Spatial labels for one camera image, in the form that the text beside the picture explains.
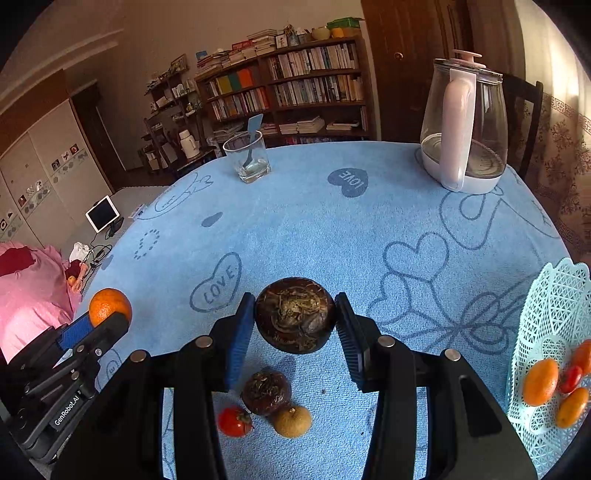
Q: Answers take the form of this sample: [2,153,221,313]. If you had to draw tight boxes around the pink dotted blanket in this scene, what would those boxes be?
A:
[0,242,84,365]

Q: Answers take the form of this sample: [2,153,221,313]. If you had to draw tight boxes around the dark wooden chair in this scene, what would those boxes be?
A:
[501,71,544,178]

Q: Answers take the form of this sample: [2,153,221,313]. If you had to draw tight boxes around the small red tomato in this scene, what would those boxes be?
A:
[217,406,254,438]

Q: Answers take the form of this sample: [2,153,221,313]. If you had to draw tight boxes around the wooden bookshelf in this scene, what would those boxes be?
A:
[194,37,370,144]

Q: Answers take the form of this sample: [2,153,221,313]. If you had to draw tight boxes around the black cables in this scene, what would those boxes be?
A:
[90,231,122,269]

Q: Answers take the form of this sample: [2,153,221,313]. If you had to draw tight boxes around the dark wooden door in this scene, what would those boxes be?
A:
[360,0,478,144]

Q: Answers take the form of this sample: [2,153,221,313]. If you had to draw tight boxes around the large orange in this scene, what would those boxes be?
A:
[523,359,560,407]
[555,388,590,428]

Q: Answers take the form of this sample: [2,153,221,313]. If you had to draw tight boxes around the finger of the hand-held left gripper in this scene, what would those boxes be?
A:
[7,314,96,370]
[23,312,130,407]

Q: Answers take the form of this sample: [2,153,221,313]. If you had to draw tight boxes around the large red tomato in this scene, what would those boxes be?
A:
[560,366,583,394]

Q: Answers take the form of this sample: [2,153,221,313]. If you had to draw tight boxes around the brown longan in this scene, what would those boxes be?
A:
[273,405,313,438]

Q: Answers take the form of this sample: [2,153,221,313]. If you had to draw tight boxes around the dark brown mangosteen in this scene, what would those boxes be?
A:
[241,368,293,417]
[254,277,336,354]

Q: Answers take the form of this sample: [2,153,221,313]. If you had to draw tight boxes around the white tablet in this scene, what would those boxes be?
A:
[85,195,122,233]

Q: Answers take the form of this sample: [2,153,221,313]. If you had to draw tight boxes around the blue printed tablecloth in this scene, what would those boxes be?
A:
[74,141,591,480]

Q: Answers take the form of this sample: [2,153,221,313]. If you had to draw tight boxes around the glass kettle with white handle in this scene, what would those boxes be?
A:
[419,49,509,195]

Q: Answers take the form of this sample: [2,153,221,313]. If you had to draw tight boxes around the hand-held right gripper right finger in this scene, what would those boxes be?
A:
[335,292,539,480]

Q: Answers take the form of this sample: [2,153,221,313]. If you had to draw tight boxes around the dark red cloth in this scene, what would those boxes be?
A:
[0,247,38,278]

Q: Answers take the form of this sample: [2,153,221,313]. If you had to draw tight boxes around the patterned beige curtain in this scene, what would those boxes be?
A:
[512,0,591,259]

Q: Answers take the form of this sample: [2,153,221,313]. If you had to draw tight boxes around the red orange toy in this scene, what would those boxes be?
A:
[67,261,90,294]

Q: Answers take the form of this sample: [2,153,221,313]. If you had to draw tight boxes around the rows of books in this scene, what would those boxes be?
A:
[203,44,368,139]

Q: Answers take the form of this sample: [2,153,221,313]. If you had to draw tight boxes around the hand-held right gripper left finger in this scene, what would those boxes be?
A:
[50,292,256,480]

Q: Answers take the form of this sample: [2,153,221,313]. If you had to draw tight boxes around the clear drinking glass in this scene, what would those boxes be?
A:
[223,130,271,184]

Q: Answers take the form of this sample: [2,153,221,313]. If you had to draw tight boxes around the white wardrobe with stickers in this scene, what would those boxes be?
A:
[0,99,114,243]

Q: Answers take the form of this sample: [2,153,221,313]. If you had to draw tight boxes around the dark wooden shelf rack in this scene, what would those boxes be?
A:
[143,69,206,174]

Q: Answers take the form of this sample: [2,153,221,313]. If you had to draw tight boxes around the teal plastic lattice basket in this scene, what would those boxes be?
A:
[505,257,591,472]

